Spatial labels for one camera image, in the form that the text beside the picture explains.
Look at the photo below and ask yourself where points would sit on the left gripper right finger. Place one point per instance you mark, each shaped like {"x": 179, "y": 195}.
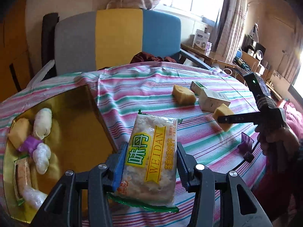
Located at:
{"x": 199, "y": 179}

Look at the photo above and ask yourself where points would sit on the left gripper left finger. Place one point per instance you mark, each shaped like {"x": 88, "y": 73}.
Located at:
{"x": 103, "y": 179}

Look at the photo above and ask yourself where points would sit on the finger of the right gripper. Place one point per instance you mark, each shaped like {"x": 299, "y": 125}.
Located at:
{"x": 241, "y": 118}

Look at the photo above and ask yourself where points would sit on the purple snack packet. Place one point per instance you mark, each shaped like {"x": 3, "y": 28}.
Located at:
{"x": 29, "y": 145}
{"x": 245, "y": 147}

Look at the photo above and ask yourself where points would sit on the yellow sponge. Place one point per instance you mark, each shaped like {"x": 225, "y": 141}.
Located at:
{"x": 222, "y": 110}

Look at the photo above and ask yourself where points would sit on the Weidan cracker packet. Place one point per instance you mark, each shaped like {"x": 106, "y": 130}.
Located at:
{"x": 149, "y": 174}

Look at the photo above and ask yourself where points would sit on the gold metal tray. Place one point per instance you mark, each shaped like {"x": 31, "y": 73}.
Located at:
{"x": 79, "y": 139}

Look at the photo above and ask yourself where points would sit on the white plastic bag ball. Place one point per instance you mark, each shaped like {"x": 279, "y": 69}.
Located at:
{"x": 41, "y": 156}
{"x": 33, "y": 197}

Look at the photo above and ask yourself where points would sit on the yellow sponge block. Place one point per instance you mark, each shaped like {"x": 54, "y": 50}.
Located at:
{"x": 19, "y": 132}
{"x": 183, "y": 95}

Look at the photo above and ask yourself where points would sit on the green cracker packet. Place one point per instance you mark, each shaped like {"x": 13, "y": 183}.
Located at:
{"x": 21, "y": 177}

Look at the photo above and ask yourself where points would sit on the person right hand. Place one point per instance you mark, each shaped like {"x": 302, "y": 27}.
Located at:
{"x": 284, "y": 134}

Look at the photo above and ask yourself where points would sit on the red blanket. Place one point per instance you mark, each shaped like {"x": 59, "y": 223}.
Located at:
{"x": 293, "y": 117}

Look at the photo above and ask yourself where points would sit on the white cardboard box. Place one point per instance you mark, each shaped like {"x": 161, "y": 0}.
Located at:
{"x": 210, "y": 100}

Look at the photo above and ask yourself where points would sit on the cluttered shelf unit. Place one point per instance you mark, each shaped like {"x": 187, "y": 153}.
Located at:
{"x": 250, "y": 57}

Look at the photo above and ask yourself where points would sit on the striped tablecloth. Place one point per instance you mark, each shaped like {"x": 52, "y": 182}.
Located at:
{"x": 120, "y": 93}

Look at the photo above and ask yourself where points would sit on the small green box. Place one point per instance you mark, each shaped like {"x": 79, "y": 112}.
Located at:
{"x": 197, "y": 87}

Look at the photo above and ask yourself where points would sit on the pink curtain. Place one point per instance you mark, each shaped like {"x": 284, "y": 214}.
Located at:
{"x": 232, "y": 30}

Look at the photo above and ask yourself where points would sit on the white product box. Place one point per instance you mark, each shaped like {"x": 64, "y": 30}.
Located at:
{"x": 201, "y": 39}

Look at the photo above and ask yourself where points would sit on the dark red cloth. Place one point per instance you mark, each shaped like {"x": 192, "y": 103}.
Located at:
{"x": 146, "y": 57}

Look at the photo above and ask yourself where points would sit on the grey yellow blue chair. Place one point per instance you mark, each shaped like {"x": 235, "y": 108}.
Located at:
{"x": 106, "y": 38}

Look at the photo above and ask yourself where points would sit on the black rolled mat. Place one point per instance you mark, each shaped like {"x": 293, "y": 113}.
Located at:
{"x": 47, "y": 37}

